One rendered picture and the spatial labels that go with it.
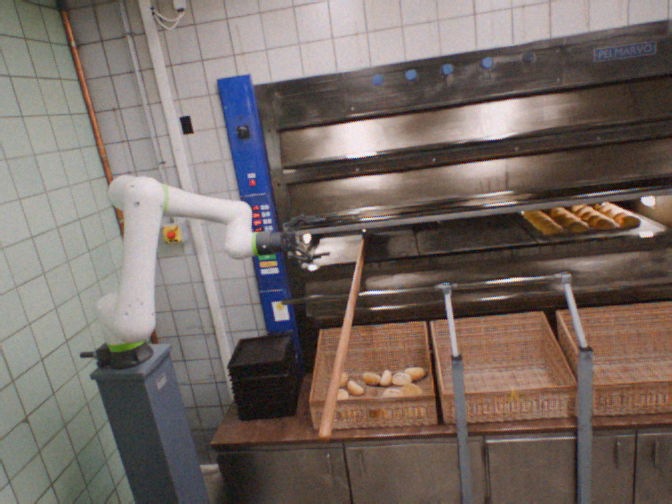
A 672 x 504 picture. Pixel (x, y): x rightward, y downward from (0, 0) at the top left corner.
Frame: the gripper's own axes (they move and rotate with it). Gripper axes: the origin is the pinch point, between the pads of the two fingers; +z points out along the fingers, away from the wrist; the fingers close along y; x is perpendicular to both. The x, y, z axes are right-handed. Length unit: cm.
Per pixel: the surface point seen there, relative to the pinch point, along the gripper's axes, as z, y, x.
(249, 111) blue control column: -36, -50, -52
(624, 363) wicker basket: 127, 90, -45
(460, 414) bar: 45, 79, 5
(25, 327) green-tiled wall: -115, 16, 25
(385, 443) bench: 12, 96, -1
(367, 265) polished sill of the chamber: 9, 32, -55
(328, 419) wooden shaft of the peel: 7, 29, 73
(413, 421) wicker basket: 25, 88, -5
